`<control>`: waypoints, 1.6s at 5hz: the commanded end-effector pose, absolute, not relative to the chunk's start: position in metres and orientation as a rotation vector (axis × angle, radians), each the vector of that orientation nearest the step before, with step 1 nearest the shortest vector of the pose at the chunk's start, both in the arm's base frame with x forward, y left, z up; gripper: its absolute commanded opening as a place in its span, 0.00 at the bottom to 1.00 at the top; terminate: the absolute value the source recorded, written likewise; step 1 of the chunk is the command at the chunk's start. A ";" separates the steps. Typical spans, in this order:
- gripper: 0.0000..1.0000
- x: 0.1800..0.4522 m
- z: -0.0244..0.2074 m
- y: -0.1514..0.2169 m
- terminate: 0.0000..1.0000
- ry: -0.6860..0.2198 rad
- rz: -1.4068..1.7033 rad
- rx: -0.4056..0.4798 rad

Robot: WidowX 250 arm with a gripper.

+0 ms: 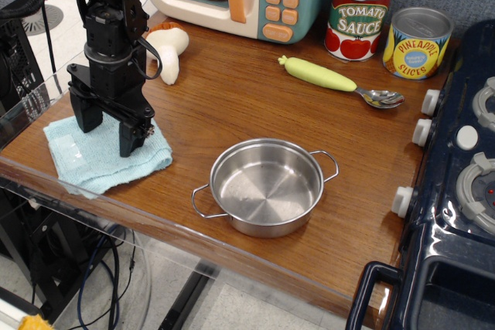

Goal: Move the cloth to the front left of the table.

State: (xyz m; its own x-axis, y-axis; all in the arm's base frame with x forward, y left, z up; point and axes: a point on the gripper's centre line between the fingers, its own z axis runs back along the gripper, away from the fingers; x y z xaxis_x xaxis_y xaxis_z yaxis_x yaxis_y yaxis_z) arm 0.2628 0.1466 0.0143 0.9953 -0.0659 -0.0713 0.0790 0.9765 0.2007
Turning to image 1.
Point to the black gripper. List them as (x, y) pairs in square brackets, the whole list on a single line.
[(113, 85)]

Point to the light blue cloth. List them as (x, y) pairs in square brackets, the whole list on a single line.
[(89, 164)]

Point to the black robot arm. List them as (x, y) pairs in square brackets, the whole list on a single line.
[(111, 25)]

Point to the black side desk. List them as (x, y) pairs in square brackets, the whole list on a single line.
[(21, 78)]

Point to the plush white mushroom toy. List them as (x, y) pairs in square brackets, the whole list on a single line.
[(170, 40)]

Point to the stainless steel pot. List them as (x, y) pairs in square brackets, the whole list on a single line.
[(268, 187)]

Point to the black table leg base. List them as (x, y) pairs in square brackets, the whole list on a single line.
[(185, 301)]

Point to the tomato sauce can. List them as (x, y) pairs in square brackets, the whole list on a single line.
[(354, 28)]

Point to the pineapple slices can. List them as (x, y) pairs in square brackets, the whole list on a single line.
[(416, 43)]

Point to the dark blue toy stove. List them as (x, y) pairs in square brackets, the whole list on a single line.
[(445, 276)]

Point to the green handled metal spoon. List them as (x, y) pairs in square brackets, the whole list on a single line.
[(323, 77)]

